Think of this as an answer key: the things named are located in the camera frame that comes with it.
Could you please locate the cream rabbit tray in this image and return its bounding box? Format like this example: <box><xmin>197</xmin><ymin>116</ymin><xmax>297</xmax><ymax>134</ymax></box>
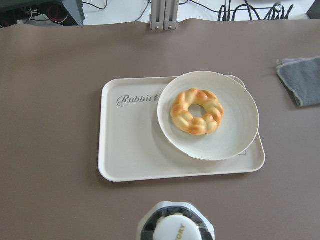
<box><xmin>98</xmin><ymin>76</ymin><xmax>265</xmax><ymax>182</ymax></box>

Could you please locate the tea bottle white cap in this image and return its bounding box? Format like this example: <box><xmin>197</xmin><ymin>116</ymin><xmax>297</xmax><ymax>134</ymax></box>
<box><xmin>136</xmin><ymin>201</ymin><xmax>216</xmax><ymax>240</ymax></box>

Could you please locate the aluminium frame post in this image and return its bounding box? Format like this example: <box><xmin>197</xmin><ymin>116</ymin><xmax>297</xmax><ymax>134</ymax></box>
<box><xmin>149</xmin><ymin>0</ymin><xmax>179</xmax><ymax>31</ymax></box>

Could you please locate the braided ring bread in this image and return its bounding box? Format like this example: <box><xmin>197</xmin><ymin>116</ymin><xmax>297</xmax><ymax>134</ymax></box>
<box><xmin>170</xmin><ymin>88</ymin><xmax>224</xmax><ymax>136</ymax></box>

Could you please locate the grey folded cloth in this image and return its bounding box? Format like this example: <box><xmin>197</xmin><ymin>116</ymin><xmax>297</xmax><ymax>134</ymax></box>
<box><xmin>276</xmin><ymin>56</ymin><xmax>320</xmax><ymax>107</ymax></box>

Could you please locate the white plate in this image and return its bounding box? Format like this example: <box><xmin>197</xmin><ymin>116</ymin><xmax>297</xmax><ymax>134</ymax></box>
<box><xmin>157</xmin><ymin>71</ymin><xmax>260</xmax><ymax>161</ymax></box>

